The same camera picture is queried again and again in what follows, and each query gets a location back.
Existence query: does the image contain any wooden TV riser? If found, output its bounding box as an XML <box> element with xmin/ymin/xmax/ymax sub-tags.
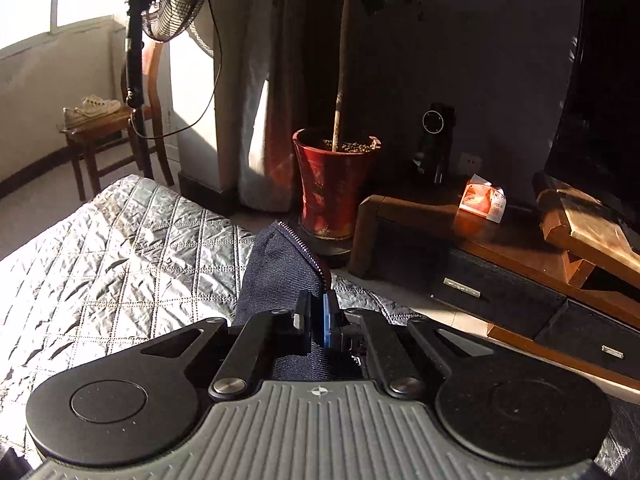
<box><xmin>532</xmin><ymin>172</ymin><xmax>640</xmax><ymax>289</ymax></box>

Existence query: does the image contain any black cabinet drawer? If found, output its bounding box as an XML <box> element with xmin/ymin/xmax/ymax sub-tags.
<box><xmin>534</xmin><ymin>299</ymin><xmax>640</xmax><ymax>377</ymax></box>
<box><xmin>430</xmin><ymin>247</ymin><xmax>569</xmax><ymax>327</ymax></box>

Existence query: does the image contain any black standing fan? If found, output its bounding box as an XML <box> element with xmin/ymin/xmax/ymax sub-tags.
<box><xmin>141</xmin><ymin>0</ymin><xmax>216</xmax><ymax>44</ymax></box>

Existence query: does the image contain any wooden TV cabinet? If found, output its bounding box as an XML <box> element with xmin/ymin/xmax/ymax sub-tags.
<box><xmin>348</xmin><ymin>180</ymin><xmax>640</xmax><ymax>391</ymax></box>

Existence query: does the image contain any dark pot saucer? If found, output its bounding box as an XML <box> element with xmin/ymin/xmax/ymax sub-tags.
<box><xmin>299</xmin><ymin>215</ymin><xmax>362</xmax><ymax>259</ymax></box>

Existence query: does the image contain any green potted tree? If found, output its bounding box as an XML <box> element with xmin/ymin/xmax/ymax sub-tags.
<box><xmin>250</xmin><ymin>0</ymin><xmax>463</xmax><ymax>154</ymax></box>

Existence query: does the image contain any wooden chair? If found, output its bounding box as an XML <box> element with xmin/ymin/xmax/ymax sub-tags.
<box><xmin>60</xmin><ymin>40</ymin><xmax>176</xmax><ymax>202</ymax></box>

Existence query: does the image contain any beige curtain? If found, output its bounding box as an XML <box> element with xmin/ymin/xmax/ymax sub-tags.
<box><xmin>215</xmin><ymin>0</ymin><xmax>321</xmax><ymax>213</ymax></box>

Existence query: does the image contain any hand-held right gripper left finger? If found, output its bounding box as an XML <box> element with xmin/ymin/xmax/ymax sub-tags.
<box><xmin>142</xmin><ymin>290</ymin><xmax>314</xmax><ymax>403</ymax></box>

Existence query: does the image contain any black cable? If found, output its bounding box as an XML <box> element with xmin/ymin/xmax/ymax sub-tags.
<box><xmin>131</xmin><ymin>0</ymin><xmax>224</xmax><ymax>140</ymax></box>

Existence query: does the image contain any silver quilted blanket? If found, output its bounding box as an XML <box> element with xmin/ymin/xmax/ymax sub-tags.
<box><xmin>0</xmin><ymin>175</ymin><xmax>640</xmax><ymax>478</ymax></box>

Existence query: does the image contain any orange and white tissue pack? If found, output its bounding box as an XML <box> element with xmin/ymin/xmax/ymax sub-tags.
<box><xmin>459</xmin><ymin>173</ymin><xmax>507</xmax><ymax>224</ymax></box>

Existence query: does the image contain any white sneaker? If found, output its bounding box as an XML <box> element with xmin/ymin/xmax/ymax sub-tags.
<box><xmin>63</xmin><ymin>96</ymin><xmax>122</xmax><ymax>129</ymax></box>

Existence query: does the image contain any black speaker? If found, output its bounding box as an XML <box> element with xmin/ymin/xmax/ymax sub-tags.
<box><xmin>414</xmin><ymin>102</ymin><xmax>457</xmax><ymax>184</ymax></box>

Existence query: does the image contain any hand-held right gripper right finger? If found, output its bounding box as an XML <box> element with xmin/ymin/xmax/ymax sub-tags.
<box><xmin>322</xmin><ymin>291</ymin><xmax>496</xmax><ymax>402</ymax></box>

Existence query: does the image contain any red plant pot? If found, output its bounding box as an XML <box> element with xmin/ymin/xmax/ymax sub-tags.
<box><xmin>292</xmin><ymin>127</ymin><xmax>383</xmax><ymax>241</ymax></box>

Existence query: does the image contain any black television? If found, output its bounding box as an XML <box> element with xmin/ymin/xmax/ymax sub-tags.
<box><xmin>542</xmin><ymin>0</ymin><xmax>640</xmax><ymax>234</ymax></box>

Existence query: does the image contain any black tripod pole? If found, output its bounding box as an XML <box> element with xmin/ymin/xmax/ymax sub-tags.
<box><xmin>124</xmin><ymin>0</ymin><xmax>157</xmax><ymax>182</ymax></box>

